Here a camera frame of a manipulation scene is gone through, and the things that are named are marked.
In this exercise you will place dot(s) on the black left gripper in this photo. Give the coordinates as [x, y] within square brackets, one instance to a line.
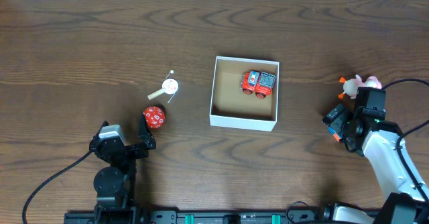
[127, 149]

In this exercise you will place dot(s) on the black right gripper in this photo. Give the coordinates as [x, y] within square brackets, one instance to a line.
[336, 123]

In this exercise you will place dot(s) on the colourful puzzle cube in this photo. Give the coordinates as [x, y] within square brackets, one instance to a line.
[336, 132]

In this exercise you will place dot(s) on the red toy truck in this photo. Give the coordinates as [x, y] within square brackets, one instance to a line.
[259, 83]

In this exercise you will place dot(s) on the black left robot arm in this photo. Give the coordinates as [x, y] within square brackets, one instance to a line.
[115, 184]

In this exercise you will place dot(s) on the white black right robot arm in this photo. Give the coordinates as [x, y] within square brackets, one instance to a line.
[365, 131]

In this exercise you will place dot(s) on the red polyhedral die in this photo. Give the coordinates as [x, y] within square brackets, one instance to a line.
[155, 117]

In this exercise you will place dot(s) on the white duck toy pink hat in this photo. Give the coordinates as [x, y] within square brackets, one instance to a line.
[350, 87]

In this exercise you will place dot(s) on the small white rattle drum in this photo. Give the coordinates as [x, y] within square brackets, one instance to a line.
[170, 87]

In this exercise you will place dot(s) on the white cardboard box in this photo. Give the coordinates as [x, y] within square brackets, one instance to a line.
[231, 107]

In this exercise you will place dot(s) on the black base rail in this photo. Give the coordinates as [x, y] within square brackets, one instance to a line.
[231, 217]

